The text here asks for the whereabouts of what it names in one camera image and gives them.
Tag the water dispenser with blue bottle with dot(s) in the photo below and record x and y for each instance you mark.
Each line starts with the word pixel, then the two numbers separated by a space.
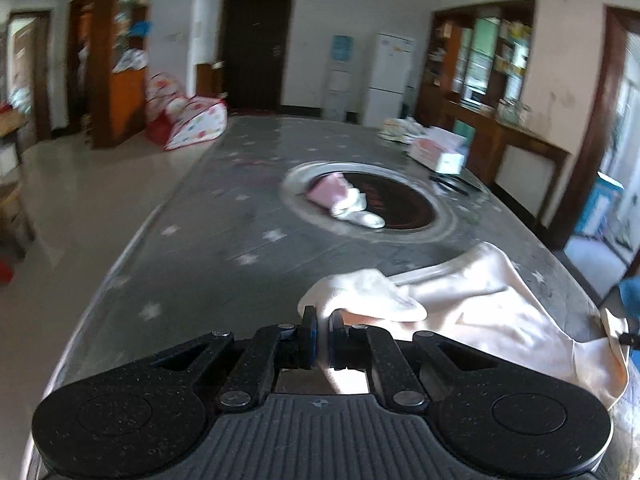
pixel 338 80

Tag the dark brown door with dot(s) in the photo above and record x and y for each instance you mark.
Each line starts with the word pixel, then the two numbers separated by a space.
pixel 256 45

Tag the grey star-patterned table cover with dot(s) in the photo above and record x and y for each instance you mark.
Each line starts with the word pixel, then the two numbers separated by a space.
pixel 210 240

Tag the pink small cloth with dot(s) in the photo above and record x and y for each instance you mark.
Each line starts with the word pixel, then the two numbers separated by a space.
pixel 327 191

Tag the low wooden cabinet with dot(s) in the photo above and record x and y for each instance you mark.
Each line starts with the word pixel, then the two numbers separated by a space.
pixel 207 80

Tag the pink and white tissue box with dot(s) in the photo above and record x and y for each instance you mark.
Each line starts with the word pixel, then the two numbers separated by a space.
pixel 437 151

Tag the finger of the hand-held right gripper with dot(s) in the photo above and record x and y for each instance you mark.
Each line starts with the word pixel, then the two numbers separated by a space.
pixel 629 338

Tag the wooden side table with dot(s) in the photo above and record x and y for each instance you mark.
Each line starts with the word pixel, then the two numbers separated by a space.
pixel 505 135

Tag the round glass cooktop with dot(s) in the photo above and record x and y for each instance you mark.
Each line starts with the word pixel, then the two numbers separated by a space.
pixel 395 200

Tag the pile of light clothes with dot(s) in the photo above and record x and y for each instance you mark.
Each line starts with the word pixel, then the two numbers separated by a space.
pixel 400 130

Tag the white socks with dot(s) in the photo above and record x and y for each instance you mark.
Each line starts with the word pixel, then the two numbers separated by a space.
pixel 359 214

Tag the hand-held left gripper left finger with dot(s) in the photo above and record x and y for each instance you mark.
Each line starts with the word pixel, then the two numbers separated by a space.
pixel 309 336

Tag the blue padded chair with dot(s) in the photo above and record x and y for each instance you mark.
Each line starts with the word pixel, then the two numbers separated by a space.
pixel 629 300

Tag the cream garment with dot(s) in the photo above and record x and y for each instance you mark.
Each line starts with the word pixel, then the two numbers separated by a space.
pixel 480 310

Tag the wooden display cabinet with glass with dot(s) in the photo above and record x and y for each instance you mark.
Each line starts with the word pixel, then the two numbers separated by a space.
pixel 475 55

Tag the tall wooden shelf cabinet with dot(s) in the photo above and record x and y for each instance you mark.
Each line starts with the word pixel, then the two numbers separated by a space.
pixel 122 60

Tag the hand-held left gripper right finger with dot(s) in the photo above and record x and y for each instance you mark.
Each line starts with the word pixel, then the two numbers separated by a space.
pixel 337 341

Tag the white refrigerator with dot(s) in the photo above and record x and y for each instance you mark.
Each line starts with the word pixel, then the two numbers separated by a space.
pixel 387 80

